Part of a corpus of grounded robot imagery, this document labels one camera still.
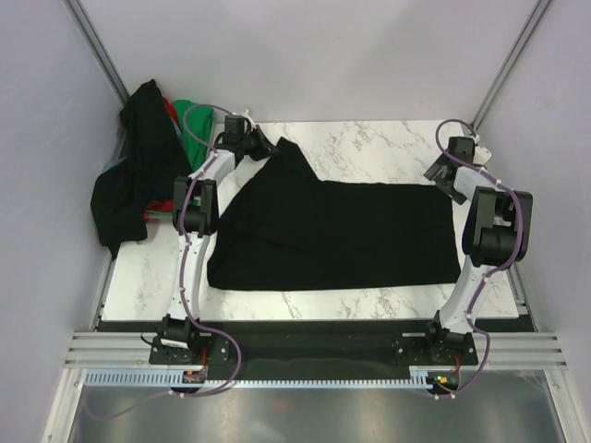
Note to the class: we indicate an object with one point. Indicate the left aluminium frame post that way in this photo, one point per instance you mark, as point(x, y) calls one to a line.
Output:
point(91, 36)

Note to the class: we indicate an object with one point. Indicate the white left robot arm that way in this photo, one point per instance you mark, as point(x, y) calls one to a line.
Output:
point(196, 216)

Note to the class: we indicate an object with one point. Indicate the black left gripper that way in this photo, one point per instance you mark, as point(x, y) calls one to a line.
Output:
point(267, 149)

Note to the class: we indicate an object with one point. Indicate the green t shirt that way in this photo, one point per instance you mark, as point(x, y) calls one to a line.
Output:
point(196, 125)

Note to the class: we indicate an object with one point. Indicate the white slotted cable duct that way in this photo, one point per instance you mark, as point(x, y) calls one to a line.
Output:
point(191, 379)

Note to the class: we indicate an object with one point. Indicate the right aluminium frame post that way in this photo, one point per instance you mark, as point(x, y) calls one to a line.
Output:
point(521, 42)

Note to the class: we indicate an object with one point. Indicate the aluminium front rail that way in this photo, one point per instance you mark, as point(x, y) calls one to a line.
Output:
point(508, 351)

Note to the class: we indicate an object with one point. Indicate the clear plastic bin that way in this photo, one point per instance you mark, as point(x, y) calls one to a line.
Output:
point(193, 125)

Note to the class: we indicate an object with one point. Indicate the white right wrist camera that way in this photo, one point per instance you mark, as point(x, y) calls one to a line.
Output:
point(482, 155)

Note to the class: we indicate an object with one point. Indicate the black t shirt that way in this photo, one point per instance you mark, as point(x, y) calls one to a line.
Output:
point(287, 230)
point(154, 160)

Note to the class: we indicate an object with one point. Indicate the aluminium frame post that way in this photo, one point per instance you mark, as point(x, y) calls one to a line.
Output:
point(91, 36)
point(521, 42)

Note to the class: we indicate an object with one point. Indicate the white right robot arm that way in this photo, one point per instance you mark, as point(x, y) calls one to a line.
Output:
point(496, 231)

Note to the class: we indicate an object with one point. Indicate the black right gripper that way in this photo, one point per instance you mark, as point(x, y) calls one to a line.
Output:
point(432, 173)

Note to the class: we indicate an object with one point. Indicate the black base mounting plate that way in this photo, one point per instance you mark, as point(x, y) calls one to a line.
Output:
point(318, 348)

